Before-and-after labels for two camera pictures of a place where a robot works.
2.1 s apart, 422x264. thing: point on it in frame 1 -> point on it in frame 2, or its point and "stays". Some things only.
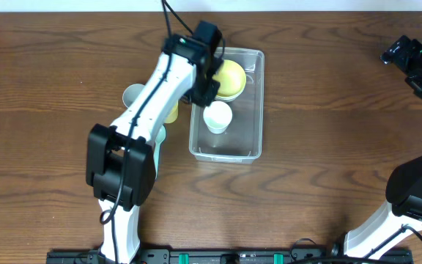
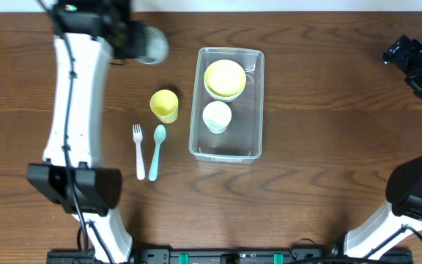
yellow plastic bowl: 231,77 stays
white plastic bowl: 227,99 stays
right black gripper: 396,53 stays
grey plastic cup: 130,92 -> 157,46
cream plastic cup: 217,116 stays
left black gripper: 204,94 -> 119,28
